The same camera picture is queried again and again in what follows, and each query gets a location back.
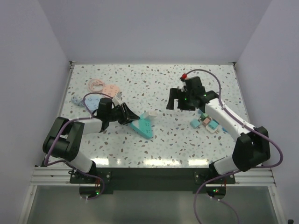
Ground pink coiled cord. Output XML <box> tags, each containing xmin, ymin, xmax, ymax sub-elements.
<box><xmin>87</xmin><ymin>78</ymin><xmax>105</xmax><ymax>93</ymax></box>

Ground teal triangular power strip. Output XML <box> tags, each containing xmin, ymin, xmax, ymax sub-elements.
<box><xmin>129</xmin><ymin>114</ymin><xmax>154</xmax><ymax>139</ymax></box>

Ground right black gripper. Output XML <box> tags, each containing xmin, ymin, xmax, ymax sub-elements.
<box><xmin>167</xmin><ymin>88</ymin><xmax>196</xmax><ymax>112</ymax></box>

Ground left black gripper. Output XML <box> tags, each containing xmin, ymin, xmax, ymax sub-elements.
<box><xmin>107</xmin><ymin>102</ymin><xmax>139</xmax><ymax>125</ymax></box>

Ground blue cord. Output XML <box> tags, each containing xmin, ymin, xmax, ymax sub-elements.
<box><xmin>71</xmin><ymin>94</ymin><xmax>86</xmax><ymax>107</ymax></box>

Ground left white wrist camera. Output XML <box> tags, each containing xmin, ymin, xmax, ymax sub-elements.
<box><xmin>112</xmin><ymin>92</ymin><xmax>122</xmax><ymax>107</ymax></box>

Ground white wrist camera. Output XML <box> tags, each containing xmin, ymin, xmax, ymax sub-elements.
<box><xmin>112</xmin><ymin>92</ymin><xmax>122</xmax><ymax>107</ymax></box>
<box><xmin>180</xmin><ymin>73</ymin><xmax>190</xmax><ymax>89</ymax></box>

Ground teal green plug adapter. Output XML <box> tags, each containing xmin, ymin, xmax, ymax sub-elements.
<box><xmin>208</xmin><ymin>120</ymin><xmax>219</xmax><ymax>130</ymax></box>

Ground blue round power strip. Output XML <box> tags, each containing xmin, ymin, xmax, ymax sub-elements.
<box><xmin>85</xmin><ymin>95</ymin><xmax>101</xmax><ymax>112</ymax></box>

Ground pink round power strip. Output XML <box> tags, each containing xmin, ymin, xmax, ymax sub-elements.
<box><xmin>102</xmin><ymin>84</ymin><xmax>120</xmax><ymax>98</ymax></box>

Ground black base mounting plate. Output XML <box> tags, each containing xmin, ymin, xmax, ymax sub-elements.
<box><xmin>68</xmin><ymin>168</ymin><xmax>235</xmax><ymax>196</ymax></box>

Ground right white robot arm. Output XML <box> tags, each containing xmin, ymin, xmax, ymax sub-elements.
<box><xmin>166</xmin><ymin>74</ymin><xmax>271</xmax><ymax>183</ymax></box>

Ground brownish pink plug adapter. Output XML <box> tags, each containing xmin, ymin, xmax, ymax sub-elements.
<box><xmin>202</xmin><ymin>117</ymin><xmax>212</xmax><ymax>126</ymax></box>

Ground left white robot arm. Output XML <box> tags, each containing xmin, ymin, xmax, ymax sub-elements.
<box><xmin>43</xmin><ymin>98</ymin><xmax>140</xmax><ymax>183</ymax></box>

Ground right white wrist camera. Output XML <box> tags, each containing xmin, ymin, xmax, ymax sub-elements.
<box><xmin>180</xmin><ymin>73</ymin><xmax>190</xmax><ymax>89</ymax></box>

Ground light green plug adapter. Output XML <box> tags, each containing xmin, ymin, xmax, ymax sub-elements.
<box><xmin>200</xmin><ymin>113</ymin><xmax>208</xmax><ymax>120</ymax></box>

